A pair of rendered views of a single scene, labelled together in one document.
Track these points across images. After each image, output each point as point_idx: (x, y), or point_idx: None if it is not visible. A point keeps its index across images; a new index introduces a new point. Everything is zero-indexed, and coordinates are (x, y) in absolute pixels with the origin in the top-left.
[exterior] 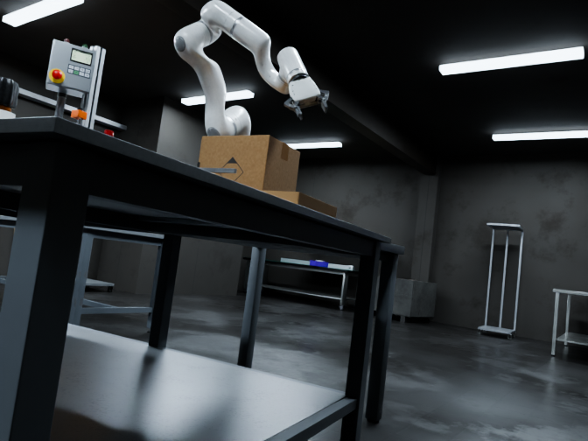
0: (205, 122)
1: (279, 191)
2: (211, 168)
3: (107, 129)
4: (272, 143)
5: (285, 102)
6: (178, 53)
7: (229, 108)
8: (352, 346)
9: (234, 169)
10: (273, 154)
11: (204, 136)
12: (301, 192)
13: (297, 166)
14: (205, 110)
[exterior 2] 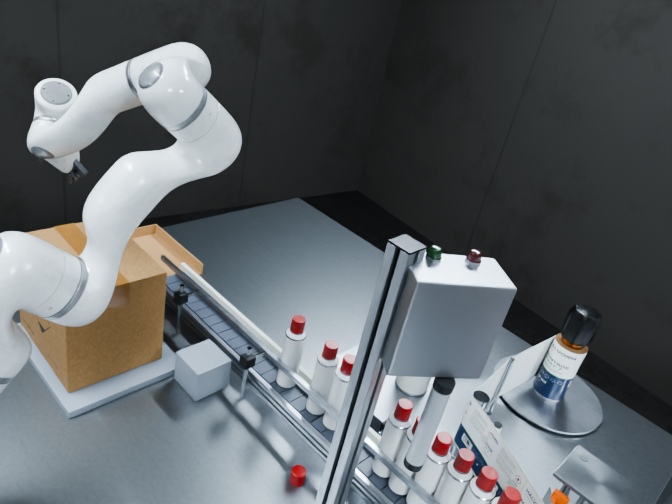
0: (113, 289)
1: (164, 231)
2: (180, 270)
3: (302, 316)
4: None
5: (86, 170)
6: (224, 169)
7: (47, 244)
8: None
9: (164, 255)
10: None
11: (164, 270)
12: (153, 224)
13: None
14: (118, 267)
